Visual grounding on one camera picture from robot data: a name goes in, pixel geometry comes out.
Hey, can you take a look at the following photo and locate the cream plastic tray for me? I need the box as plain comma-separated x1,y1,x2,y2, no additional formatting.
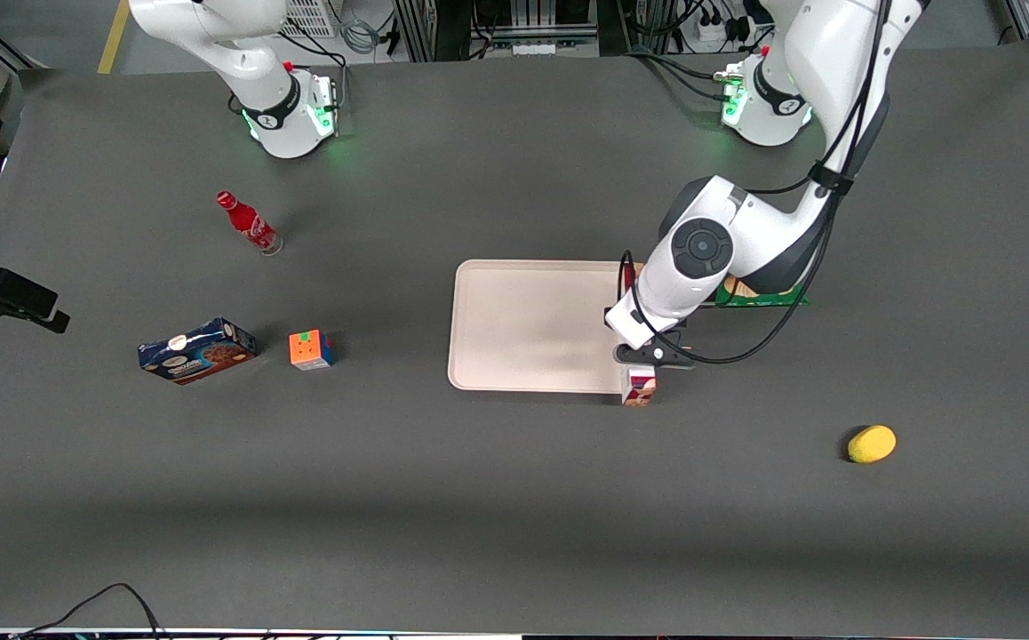
447,259,649,395

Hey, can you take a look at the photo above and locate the red cookie box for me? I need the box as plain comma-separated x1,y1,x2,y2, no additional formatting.
619,263,659,407

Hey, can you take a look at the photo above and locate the white power strip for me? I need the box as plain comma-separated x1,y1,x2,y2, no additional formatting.
695,11,754,52

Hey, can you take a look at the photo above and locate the yellow lemon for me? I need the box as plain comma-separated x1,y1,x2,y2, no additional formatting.
847,425,897,465

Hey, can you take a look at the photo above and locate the green snack box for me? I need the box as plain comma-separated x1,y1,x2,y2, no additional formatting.
714,276,810,309

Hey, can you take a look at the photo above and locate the coiled grey cable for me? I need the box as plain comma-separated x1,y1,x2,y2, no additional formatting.
339,16,384,56

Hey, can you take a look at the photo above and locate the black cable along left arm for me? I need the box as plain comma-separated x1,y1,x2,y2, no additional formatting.
618,0,894,366

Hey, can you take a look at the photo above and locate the red soda bottle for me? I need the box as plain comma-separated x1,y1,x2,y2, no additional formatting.
216,190,285,258

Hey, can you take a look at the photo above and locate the blue chocolate cookie box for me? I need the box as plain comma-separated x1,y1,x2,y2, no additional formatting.
138,317,259,386

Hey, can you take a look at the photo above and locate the orange-faced puzzle cube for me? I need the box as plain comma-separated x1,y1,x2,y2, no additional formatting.
288,329,336,372

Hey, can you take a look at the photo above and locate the long looping black cable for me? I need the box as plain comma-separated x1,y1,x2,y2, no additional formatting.
10,582,166,640

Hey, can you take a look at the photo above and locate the black camera on mount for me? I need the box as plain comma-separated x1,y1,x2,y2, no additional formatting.
0,265,71,337

